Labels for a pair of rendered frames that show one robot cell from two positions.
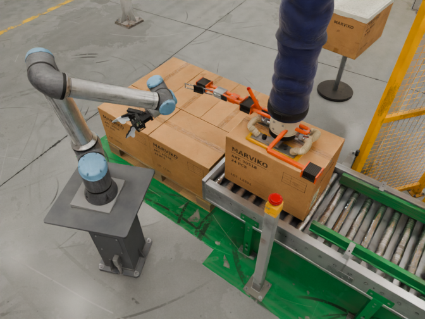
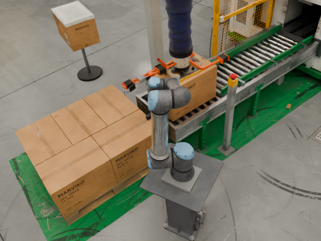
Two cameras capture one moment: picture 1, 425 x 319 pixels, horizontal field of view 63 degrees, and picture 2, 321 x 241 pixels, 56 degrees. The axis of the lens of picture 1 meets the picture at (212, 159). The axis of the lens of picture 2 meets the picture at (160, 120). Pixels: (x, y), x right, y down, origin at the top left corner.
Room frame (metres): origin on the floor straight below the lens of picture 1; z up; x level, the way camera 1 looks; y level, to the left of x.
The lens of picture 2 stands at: (0.89, 2.03, 2.72)
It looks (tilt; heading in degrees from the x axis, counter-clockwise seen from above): 44 degrees down; 291
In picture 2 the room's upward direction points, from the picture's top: 7 degrees counter-clockwise
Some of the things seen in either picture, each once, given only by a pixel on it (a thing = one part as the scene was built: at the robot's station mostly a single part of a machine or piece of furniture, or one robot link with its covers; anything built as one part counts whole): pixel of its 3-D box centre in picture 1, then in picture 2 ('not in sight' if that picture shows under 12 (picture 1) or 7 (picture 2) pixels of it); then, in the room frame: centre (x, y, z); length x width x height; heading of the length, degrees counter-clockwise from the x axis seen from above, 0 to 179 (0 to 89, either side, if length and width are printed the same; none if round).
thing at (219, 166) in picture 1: (232, 153); (155, 113); (1.75, -0.15, 0.58); 0.70 x 0.03 x 0.06; 143
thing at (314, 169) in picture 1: (312, 172); (222, 58); (1.13, -0.50, 1.08); 0.09 x 0.08 x 0.05; 142
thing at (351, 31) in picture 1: (355, 21); (75, 25); (3.27, -1.41, 0.82); 0.60 x 0.40 x 0.40; 138
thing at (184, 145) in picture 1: (189, 121); (90, 143); (2.40, 0.20, 0.34); 1.20 x 1.00 x 0.40; 53
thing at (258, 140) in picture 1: (274, 143); (187, 72); (1.45, -0.36, 0.97); 0.34 x 0.10 x 0.05; 52
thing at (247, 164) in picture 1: (280, 159); (182, 85); (1.53, -0.44, 0.75); 0.60 x 0.40 x 0.40; 53
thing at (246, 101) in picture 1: (248, 104); (160, 69); (1.68, -0.23, 1.08); 0.10 x 0.08 x 0.06; 142
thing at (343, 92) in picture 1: (341, 68); (85, 57); (3.27, -1.41, 0.31); 0.40 x 0.40 x 0.62
